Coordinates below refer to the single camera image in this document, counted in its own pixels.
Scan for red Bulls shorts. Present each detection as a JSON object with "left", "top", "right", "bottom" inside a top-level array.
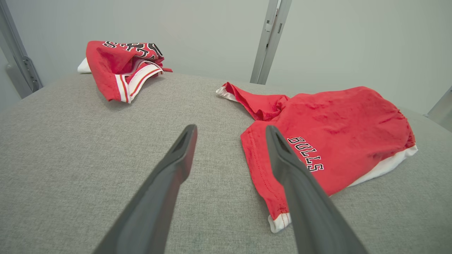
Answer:
[{"left": 216, "top": 82, "right": 418, "bottom": 234}]

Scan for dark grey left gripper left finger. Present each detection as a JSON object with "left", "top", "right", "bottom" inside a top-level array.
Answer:
[{"left": 93, "top": 124, "right": 198, "bottom": 254}]

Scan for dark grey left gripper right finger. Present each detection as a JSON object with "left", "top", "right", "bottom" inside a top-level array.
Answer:
[{"left": 266, "top": 125, "right": 369, "bottom": 254}]

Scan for grey metal partition post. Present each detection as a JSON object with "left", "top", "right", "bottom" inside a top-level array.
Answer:
[{"left": 250, "top": 0, "right": 293, "bottom": 85}]

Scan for grey metal corner post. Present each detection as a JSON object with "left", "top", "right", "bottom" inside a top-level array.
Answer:
[{"left": 424, "top": 86, "right": 452, "bottom": 133}]

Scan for red Bulls jersey shirt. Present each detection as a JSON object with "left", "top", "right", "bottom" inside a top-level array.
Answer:
[{"left": 78, "top": 41, "right": 173, "bottom": 104}]

